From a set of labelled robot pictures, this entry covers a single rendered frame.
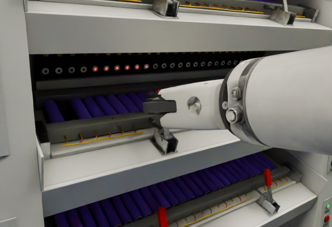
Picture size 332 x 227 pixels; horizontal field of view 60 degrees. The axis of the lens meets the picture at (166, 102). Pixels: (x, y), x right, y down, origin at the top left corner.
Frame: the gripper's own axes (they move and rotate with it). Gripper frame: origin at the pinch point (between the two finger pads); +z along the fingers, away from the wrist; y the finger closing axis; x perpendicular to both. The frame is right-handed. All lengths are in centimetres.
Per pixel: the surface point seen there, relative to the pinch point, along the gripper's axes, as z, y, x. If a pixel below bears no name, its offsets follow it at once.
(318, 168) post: 2.2, 42.6, -20.2
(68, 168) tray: 1.7, -14.3, -6.8
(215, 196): 8.5, 15.4, -21.0
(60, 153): 3.5, -14.7, -5.0
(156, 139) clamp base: 2.0, -1.0, -5.6
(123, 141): 3.5, -5.7, -5.1
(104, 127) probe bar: 5.3, -7.7, -2.9
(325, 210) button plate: 3, 47, -32
